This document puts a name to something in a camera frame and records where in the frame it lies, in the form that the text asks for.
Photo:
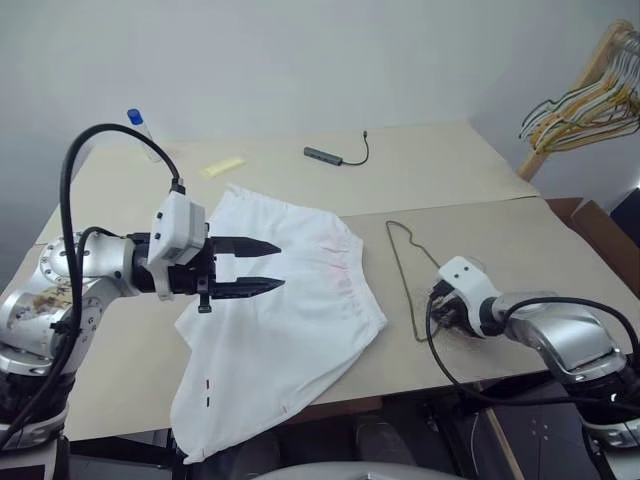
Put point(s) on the dark panel with white dots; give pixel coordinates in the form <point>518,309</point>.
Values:
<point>540,435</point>

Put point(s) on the wooden strip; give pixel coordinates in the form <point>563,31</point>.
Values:
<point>505,445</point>

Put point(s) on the black box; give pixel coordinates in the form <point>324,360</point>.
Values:
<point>627,210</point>

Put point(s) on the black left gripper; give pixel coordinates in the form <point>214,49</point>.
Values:
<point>192,280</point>

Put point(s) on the white shorts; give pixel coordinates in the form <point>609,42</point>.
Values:
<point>280,325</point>

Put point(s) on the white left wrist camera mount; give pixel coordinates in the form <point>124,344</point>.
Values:
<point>175,230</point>

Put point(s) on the beige cardboard sheet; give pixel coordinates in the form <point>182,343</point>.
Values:
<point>425,165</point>
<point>500,240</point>

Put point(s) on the yellow flat packet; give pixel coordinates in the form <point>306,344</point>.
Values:
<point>222,167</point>

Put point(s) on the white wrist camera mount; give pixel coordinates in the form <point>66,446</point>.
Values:
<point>175,230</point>
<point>465,280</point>

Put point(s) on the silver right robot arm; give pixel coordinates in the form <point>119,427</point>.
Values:
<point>565,330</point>

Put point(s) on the clear tube with blue cap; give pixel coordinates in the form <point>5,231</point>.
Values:
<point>134,116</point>

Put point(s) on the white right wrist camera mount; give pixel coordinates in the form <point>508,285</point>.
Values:
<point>465,280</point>

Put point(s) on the wooden hanger rack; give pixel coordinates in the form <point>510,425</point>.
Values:
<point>532,160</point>

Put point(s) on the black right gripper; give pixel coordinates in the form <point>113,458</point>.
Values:
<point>442,292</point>

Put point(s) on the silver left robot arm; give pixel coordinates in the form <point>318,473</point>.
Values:
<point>100,260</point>

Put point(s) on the brown cardboard box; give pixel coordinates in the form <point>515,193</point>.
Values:
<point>600,235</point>

